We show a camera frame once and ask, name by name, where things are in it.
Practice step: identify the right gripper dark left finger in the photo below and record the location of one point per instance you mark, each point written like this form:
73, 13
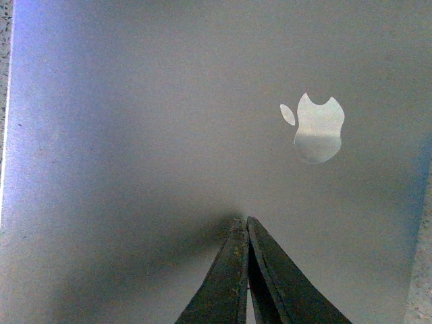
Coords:
222, 296

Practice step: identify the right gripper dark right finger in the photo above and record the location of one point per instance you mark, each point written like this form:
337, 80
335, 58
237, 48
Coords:
280, 292

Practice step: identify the silver laptop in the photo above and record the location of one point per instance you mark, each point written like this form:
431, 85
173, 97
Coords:
137, 130

